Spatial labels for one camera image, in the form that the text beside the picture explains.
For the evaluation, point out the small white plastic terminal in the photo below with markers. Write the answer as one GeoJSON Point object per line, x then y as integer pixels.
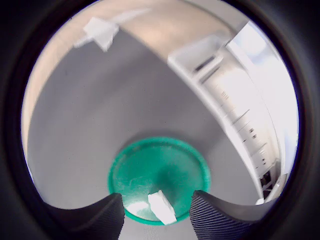
{"type": "Point", "coordinates": [160, 207]}

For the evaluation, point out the round green lid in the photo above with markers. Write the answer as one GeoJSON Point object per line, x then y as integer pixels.
{"type": "Point", "coordinates": [150, 165]}

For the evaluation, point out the dark grey mat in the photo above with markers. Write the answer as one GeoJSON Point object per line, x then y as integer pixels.
{"type": "Point", "coordinates": [87, 112]}

